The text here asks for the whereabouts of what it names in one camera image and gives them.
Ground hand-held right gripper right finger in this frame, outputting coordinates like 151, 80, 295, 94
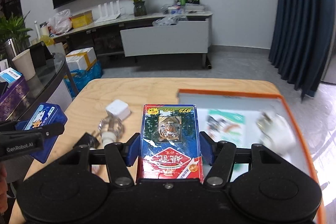
199, 131, 282, 187

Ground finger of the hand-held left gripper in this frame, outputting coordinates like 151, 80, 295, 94
0, 121, 65, 138

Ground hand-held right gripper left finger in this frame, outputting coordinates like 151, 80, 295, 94
56, 133, 141, 187

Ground blue cartoon tin box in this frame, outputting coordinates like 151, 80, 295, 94
14, 103, 68, 164

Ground white charger with cable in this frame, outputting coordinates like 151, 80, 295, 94
98, 118, 125, 146

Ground green white bandage box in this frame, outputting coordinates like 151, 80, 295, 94
205, 108, 248, 173

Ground black charger adapter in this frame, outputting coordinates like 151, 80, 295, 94
73, 132, 100, 151

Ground red blue card box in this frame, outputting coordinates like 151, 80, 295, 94
136, 104, 205, 184

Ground white cube charger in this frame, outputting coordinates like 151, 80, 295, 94
105, 99, 131, 119

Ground orange-edged cardboard box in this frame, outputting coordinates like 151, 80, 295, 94
177, 88, 326, 224

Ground white mosquito repellent heater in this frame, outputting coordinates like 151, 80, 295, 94
257, 109, 297, 157

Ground purple brocade box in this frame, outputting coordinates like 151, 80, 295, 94
0, 74, 30, 122

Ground curved glass-top desk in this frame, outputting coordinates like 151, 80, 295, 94
0, 52, 72, 182

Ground blue plastic bag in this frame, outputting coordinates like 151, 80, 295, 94
64, 61, 103, 98

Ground white blue medicine box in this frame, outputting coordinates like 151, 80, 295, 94
0, 68, 23, 83

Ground beige paper cup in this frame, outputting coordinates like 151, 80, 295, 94
12, 49, 36, 81

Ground black stand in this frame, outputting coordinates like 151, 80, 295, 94
28, 41, 54, 68

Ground white box with yellow tape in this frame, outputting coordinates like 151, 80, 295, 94
65, 47, 97, 73

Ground steel thermos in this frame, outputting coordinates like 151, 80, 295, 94
5, 39, 24, 62

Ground dark television cabinet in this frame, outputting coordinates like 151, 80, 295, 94
49, 10, 213, 69

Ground potted leafy plant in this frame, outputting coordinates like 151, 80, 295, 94
0, 13, 33, 48

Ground white plastic bag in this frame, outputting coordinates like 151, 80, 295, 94
48, 9, 72, 34

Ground yellow cardboard box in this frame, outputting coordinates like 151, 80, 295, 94
71, 10, 94, 29

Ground white router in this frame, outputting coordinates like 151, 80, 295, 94
94, 0, 124, 24

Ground clear plastic bag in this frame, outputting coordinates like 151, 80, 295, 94
152, 15, 188, 27

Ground dark blue curtain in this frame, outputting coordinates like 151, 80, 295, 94
268, 0, 336, 102

